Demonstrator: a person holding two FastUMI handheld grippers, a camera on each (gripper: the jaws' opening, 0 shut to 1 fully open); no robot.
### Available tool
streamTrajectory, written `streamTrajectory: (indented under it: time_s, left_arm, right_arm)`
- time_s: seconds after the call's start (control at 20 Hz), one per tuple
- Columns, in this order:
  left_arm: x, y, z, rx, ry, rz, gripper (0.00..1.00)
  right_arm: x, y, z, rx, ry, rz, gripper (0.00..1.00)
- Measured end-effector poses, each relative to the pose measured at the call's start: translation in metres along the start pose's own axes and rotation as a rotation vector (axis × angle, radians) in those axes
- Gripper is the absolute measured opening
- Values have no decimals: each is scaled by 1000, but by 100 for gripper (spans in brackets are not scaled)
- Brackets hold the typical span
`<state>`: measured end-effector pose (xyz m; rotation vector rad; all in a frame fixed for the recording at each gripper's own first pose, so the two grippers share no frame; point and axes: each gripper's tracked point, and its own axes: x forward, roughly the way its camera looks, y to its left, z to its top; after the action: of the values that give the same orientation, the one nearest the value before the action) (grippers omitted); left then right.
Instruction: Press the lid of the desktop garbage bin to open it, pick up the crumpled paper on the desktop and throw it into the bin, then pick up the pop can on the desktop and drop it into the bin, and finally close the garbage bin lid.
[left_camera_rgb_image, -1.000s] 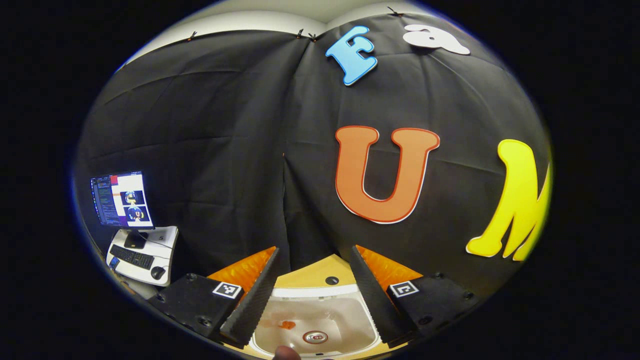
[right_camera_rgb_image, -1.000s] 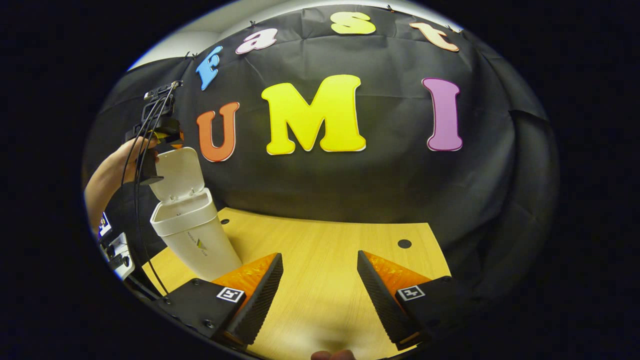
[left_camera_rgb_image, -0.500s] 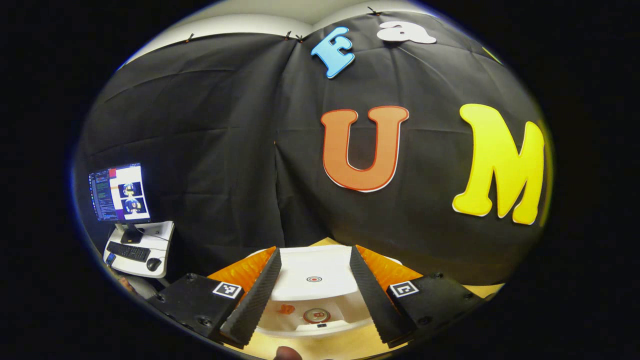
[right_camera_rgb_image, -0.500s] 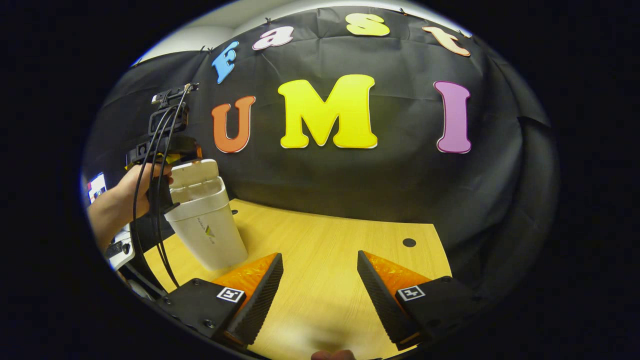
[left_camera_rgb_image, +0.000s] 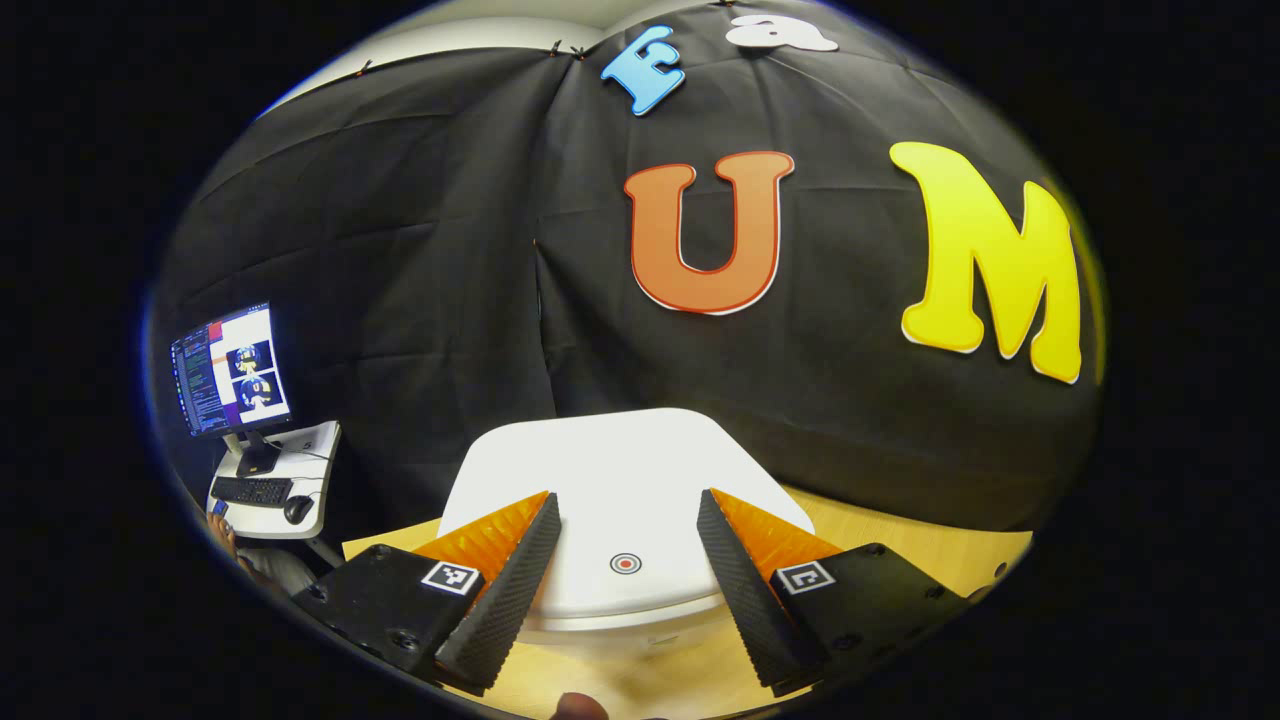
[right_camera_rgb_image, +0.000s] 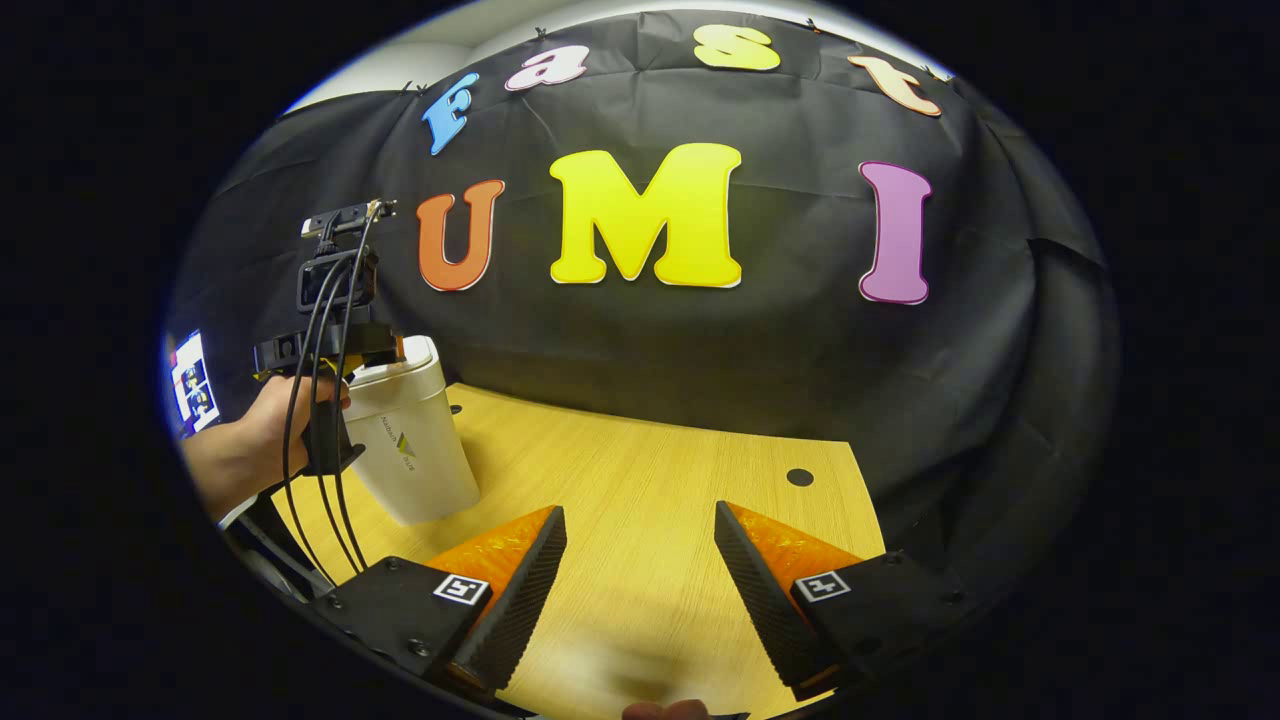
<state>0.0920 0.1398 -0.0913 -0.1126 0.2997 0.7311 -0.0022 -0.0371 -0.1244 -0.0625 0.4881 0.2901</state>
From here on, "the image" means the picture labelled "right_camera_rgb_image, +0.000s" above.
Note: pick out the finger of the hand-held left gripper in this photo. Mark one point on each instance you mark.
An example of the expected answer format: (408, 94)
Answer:
(375, 345)

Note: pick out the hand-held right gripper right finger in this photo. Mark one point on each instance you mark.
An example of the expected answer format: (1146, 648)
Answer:
(765, 600)

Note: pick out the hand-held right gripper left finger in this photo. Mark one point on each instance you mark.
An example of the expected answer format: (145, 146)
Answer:
(515, 600)

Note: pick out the white desktop garbage bin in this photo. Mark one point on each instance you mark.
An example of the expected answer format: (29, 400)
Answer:
(415, 450)

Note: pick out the wooden desktop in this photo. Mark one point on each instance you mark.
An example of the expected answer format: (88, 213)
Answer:
(650, 540)

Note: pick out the computer monitor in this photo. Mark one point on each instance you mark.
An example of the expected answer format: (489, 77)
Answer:
(193, 385)

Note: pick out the black backdrop cloth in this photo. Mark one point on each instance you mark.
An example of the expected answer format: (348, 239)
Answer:
(750, 350)

